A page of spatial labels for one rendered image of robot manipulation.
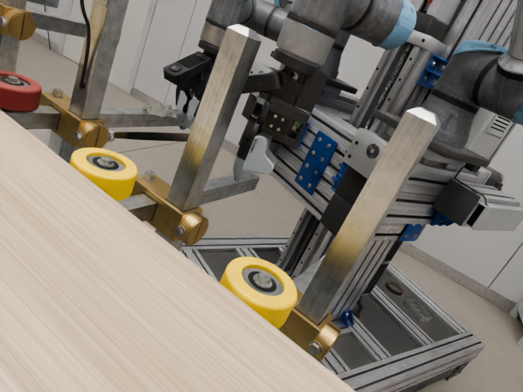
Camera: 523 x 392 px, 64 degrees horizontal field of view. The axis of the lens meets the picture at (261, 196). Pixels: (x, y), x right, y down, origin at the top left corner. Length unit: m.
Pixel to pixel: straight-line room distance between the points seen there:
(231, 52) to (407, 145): 0.25
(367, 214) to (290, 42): 0.26
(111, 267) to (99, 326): 0.07
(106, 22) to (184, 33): 3.10
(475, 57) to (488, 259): 2.41
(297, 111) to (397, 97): 0.71
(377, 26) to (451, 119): 0.48
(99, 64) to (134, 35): 3.40
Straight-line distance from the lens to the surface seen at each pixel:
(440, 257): 3.35
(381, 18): 0.66
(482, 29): 1.34
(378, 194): 0.49
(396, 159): 0.48
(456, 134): 1.08
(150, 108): 0.93
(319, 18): 0.60
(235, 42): 0.56
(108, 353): 0.32
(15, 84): 0.75
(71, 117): 0.78
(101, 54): 0.74
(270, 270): 0.46
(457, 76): 1.08
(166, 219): 0.64
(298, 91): 0.63
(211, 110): 0.58
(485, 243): 3.32
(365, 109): 1.35
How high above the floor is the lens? 1.14
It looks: 22 degrees down
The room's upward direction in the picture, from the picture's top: 24 degrees clockwise
